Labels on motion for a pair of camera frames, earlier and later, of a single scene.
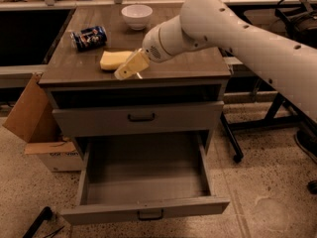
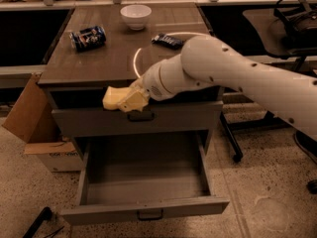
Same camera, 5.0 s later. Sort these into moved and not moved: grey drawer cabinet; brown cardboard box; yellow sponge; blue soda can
Moved: yellow sponge
Not moved: grey drawer cabinet; brown cardboard box; blue soda can
